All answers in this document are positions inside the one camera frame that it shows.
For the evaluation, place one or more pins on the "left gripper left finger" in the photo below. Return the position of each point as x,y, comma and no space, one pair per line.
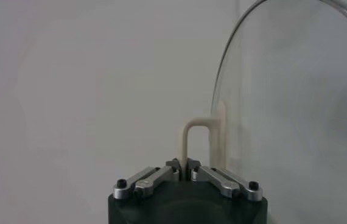
149,181

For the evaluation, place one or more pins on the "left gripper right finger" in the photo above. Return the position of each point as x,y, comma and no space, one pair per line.
225,182

